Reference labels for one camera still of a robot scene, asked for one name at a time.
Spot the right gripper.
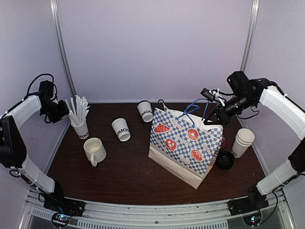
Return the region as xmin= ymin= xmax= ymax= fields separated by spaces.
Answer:
xmin=204 ymin=92 xmax=255 ymax=125

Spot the blue checkered paper bag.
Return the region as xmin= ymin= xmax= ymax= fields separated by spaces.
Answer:
xmin=148 ymin=105 xmax=223 ymax=189

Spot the white paper coffee cup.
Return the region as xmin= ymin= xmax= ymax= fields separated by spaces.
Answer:
xmin=137 ymin=100 xmax=153 ymax=123

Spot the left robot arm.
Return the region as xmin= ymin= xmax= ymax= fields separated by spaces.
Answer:
xmin=0 ymin=80 xmax=69 ymax=212

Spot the red floral plate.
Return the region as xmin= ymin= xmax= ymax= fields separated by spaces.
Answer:
xmin=220 ymin=137 xmax=226 ymax=150

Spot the stack of paper cups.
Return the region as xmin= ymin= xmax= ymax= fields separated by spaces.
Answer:
xmin=231 ymin=128 xmax=255 ymax=158

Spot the stack of black lids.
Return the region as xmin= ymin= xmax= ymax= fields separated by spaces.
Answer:
xmin=215 ymin=151 xmax=235 ymax=170

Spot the cream ceramic mug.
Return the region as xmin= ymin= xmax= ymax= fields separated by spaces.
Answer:
xmin=83 ymin=137 xmax=107 ymax=167

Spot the paper cup holding straws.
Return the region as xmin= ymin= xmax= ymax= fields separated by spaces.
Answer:
xmin=64 ymin=95 xmax=90 ymax=140

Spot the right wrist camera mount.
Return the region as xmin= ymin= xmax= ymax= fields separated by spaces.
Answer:
xmin=201 ymin=88 xmax=226 ymax=106

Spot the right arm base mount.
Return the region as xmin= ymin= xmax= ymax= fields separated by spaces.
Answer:
xmin=227 ymin=197 xmax=269 ymax=216

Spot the aluminium front rail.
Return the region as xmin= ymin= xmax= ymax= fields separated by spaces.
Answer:
xmin=19 ymin=188 xmax=296 ymax=229

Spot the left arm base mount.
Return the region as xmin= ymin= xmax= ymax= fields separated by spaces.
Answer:
xmin=43 ymin=198 xmax=86 ymax=217

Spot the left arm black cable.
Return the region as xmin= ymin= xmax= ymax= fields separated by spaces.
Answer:
xmin=7 ymin=73 xmax=59 ymax=113

